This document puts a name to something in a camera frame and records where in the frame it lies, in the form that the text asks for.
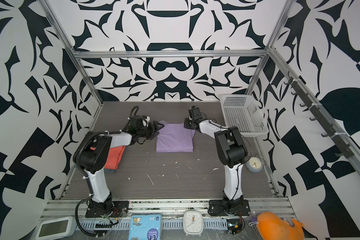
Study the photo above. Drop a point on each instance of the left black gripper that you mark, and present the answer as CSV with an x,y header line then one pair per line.
x,y
154,131

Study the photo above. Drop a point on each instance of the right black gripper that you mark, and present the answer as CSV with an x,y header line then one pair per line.
x,y
187,120

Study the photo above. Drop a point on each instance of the purple t-shirt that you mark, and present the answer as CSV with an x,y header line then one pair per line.
x,y
174,138

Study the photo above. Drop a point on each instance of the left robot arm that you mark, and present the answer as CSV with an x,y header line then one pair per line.
x,y
92,154

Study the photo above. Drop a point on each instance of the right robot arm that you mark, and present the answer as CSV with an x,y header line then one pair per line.
x,y
232,153

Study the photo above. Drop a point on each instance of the red folded t-shirt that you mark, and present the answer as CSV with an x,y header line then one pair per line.
x,y
114,157

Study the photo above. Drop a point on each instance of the white plastic basket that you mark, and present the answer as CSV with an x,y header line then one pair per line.
x,y
243,112

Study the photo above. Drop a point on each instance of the grey folded t-shirt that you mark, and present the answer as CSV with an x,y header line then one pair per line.
x,y
109,171

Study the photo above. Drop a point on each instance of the blue round alarm clock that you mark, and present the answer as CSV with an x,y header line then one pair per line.
x,y
255,164

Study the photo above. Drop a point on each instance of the white square clock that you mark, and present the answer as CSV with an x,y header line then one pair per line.
x,y
193,223

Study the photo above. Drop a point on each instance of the blue tissue pack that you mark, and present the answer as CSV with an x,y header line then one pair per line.
x,y
145,227

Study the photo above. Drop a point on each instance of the small green circuit board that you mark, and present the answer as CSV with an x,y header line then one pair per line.
x,y
234,226

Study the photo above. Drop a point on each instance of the white digital display device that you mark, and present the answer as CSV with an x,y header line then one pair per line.
x,y
56,229

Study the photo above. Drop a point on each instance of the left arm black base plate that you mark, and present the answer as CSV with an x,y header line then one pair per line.
x,y
114,208

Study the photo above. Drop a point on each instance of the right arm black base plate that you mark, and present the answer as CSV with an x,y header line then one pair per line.
x,y
238,207

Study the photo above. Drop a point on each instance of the aluminium frame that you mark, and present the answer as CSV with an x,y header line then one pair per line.
x,y
268,53

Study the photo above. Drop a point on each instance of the black hook rail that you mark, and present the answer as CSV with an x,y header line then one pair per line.
x,y
321,115

